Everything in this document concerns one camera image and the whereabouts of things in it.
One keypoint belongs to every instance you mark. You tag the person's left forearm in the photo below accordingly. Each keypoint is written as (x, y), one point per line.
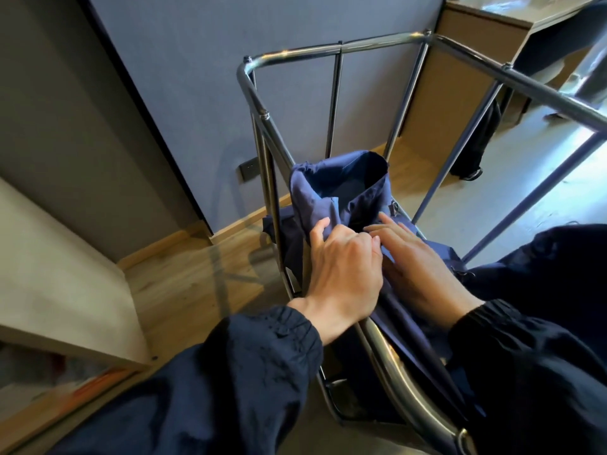
(213, 393)

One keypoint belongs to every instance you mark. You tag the black metal chair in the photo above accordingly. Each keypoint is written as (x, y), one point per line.
(559, 42)

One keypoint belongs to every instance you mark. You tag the light wooden desk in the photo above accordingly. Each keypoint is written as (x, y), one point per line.
(455, 89)

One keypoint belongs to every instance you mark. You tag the navy blue fabric laundry bag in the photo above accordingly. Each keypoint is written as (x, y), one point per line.
(332, 184)

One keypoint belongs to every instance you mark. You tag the person's left hand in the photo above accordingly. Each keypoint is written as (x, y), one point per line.
(346, 279)

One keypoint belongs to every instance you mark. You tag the dark wall socket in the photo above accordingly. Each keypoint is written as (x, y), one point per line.
(249, 168)

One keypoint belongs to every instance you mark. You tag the person's right hand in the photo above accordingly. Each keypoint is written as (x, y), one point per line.
(422, 274)

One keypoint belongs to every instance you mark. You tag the small wooden side table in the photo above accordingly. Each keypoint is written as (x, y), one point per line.
(61, 279)

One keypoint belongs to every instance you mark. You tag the dark grey backpack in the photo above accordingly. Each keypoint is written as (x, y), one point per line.
(476, 146)

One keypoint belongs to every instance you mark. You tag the person's right forearm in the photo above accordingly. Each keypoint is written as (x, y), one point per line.
(536, 374)

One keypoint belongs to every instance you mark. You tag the chrome metal cart frame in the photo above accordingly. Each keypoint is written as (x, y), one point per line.
(545, 92)

